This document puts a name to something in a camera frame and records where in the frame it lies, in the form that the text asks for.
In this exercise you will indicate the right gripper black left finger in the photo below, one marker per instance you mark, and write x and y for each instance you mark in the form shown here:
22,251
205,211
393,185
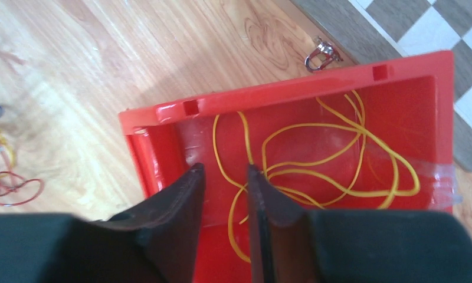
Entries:
153,241

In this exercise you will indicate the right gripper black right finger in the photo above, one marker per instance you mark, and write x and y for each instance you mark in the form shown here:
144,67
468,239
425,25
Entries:
289,243

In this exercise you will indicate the red compartment tray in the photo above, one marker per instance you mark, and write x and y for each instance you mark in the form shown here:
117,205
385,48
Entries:
352,137

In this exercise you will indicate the small metal shackle clip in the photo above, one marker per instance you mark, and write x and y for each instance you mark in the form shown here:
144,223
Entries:
326,52

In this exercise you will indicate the wooden chessboard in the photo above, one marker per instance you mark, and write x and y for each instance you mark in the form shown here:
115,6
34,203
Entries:
376,30

